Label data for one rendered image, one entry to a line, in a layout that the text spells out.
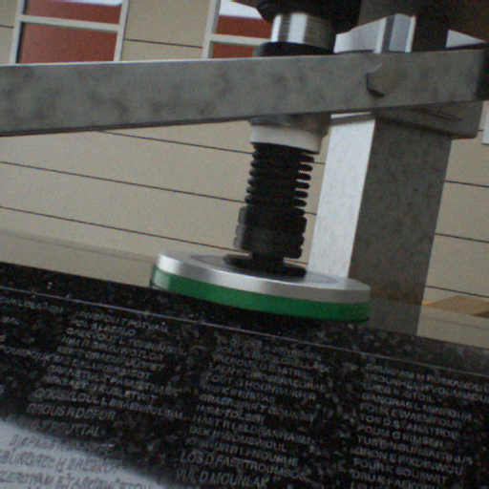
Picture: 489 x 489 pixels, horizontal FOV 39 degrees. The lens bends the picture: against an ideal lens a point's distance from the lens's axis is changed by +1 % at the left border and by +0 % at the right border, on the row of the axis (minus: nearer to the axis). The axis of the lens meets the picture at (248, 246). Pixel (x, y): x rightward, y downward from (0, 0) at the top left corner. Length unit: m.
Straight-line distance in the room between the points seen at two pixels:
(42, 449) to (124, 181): 6.96
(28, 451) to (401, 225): 1.04
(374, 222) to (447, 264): 5.23
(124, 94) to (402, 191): 0.94
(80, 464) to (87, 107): 0.27
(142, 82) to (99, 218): 6.97
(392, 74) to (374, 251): 0.78
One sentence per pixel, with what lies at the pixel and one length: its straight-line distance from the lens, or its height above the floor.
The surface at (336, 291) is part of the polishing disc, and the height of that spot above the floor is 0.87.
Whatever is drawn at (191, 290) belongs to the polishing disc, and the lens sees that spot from 0.59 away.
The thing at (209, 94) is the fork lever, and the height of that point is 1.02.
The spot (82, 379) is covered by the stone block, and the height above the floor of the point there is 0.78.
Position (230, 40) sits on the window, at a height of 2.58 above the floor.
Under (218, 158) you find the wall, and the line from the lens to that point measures 7.04.
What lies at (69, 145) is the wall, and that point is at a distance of 7.77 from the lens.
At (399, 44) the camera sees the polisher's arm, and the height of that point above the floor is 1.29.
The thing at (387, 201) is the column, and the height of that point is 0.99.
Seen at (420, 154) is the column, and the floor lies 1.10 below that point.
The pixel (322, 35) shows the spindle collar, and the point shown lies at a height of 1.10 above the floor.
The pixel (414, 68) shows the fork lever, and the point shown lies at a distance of 0.69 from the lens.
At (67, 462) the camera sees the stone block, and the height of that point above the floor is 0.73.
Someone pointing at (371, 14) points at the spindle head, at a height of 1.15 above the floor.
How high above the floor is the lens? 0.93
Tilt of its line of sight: 3 degrees down
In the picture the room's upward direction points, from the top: 10 degrees clockwise
